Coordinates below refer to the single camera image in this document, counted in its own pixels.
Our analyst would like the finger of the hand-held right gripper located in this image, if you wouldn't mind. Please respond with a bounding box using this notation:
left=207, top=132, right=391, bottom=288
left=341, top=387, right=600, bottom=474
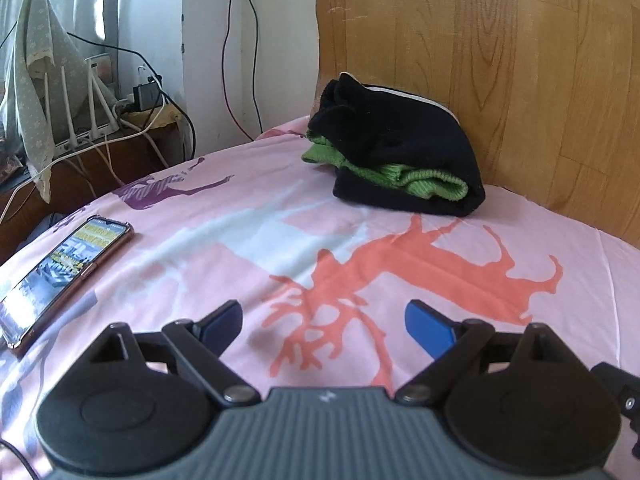
left=590, top=361, right=640, bottom=461

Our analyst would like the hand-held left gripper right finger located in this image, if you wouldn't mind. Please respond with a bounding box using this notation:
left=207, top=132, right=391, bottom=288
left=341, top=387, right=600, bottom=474
left=395, top=300, right=568, bottom=406

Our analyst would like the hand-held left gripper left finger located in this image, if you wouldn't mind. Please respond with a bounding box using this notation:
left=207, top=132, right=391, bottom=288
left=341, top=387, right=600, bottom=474
left=87, top=299, right=261, bottom=407

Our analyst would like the navy green striped knit sweater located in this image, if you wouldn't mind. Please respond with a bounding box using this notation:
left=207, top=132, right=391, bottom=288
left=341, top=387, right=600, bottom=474
left=301, top=72, right=487, bottom=218

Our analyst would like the pink printed bedsheet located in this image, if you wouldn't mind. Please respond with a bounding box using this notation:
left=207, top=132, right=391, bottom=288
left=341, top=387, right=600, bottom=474
left=0, top=115, right=640, bottom=480

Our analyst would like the smartphone in clear case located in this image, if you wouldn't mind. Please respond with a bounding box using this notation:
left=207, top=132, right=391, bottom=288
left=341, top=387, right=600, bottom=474
left=0, top=215, right=135, bottom=352

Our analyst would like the brown wooden nightstand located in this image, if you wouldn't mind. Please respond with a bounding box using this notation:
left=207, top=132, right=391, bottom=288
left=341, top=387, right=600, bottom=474
left=0, top=110, right=197, bottom=267

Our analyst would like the black power adapter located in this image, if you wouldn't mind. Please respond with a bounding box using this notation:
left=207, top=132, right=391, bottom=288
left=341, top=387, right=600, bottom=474
left=132, top=82, right=164, bottom=112

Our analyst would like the white router with antennas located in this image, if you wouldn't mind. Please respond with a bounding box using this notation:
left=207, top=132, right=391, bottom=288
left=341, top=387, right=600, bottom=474
left=42, top=52, right=123, bottom=156

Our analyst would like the wooden headboard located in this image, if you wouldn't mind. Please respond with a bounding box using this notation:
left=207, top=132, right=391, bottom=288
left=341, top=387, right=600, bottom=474
left=316, top=0, right=640, bottom=252

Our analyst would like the grey dotted hanging cloth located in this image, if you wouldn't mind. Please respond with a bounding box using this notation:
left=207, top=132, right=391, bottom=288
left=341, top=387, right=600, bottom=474
left=0, top=0, right=95, bottom=204

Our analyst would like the white charging cable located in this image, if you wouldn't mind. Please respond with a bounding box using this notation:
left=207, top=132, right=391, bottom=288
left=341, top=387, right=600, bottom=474
left=0, top=105, right=171, bottom=226

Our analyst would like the thin black cable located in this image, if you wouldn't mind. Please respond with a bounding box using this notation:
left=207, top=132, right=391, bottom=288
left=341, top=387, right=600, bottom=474
left=0, top=439, right=42, bottom=480

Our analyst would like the black hanging wall cable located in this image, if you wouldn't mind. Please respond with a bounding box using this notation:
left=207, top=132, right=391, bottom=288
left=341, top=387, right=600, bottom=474
left=222, top=0, right=264, bottom=143

